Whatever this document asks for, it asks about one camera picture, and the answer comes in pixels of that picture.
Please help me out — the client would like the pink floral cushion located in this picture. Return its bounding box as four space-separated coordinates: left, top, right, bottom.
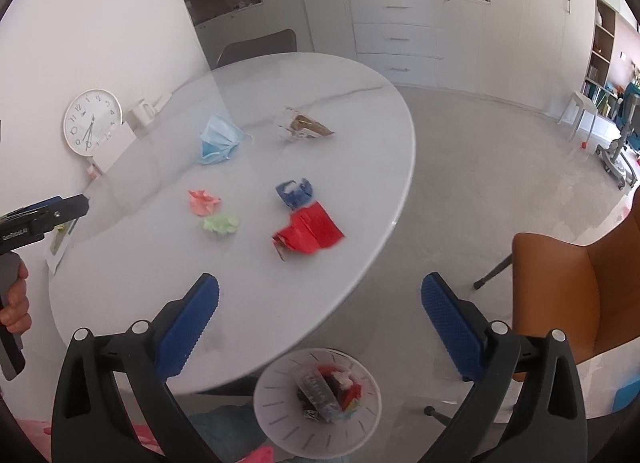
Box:
14 416 166 463

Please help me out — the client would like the white card stand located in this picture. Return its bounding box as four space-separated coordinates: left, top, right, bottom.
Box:
92 123 137 174

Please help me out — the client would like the white trash bin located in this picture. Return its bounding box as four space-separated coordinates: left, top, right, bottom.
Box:
253 348 382 460

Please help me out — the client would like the pink crumpled paper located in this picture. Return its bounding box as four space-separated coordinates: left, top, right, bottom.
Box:
188 190 221 217

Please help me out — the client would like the grey chair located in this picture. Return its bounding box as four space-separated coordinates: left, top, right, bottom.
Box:
216 28 297 67

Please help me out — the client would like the white small stool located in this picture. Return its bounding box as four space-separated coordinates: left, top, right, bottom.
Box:
558 91 598 142

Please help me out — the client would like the orange brown chair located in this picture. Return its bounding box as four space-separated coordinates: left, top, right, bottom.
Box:
472 186 640 384

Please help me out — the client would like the white drawer cabinet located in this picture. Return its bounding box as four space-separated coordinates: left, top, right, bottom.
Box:
349 0 488 93

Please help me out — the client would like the person's left hand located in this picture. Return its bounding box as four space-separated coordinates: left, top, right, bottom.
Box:
0 261 32 334

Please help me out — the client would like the open bookshelf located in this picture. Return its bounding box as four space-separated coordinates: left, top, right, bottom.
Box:
582 0 617 117

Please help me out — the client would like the green paper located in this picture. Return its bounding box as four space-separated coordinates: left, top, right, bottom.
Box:
202 214 240 235

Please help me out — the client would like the white wall clock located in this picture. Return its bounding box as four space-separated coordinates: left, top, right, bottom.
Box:
62 88 125 157

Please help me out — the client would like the yellow green pen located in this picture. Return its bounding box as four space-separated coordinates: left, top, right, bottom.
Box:
50 219 77 255

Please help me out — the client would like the crumpled blue white wrapper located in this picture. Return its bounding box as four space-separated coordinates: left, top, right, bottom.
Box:
276 178 314 212

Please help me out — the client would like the blue face mask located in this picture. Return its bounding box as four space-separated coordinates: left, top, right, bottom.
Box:
198 115 253 165

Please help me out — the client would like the teal cushion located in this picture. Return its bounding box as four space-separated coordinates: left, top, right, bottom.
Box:
189 405 267 462

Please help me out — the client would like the clear brown snack wrapper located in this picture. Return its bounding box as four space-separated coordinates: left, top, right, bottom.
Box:
273 108 335 141

